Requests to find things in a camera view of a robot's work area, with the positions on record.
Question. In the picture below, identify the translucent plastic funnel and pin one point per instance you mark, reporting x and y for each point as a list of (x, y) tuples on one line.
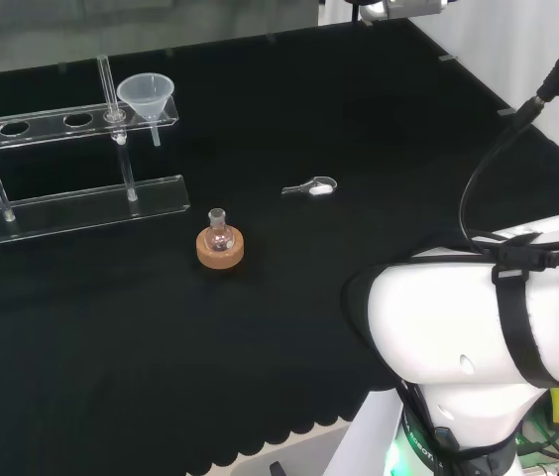
[(145, 96)]

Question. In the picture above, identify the glass weighing funnel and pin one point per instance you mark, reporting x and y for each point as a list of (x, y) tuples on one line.
[(319, 189)]

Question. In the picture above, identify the clear acrylic funnel stand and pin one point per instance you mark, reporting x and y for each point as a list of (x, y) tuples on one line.
[(86, 208)]

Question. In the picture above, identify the small glass round-bottom flask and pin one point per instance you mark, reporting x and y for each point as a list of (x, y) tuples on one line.
[(219, 239)]

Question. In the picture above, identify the black cloth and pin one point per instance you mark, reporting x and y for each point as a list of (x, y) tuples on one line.
[(309, 322)]

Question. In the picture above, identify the pale board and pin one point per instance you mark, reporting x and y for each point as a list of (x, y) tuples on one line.
[(373, 436)]

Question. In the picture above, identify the black grey handheld device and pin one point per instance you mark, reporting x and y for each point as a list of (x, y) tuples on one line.
[(276, 469)]

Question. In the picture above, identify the grey white camera device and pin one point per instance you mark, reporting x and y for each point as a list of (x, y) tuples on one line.
[(408, 7)]

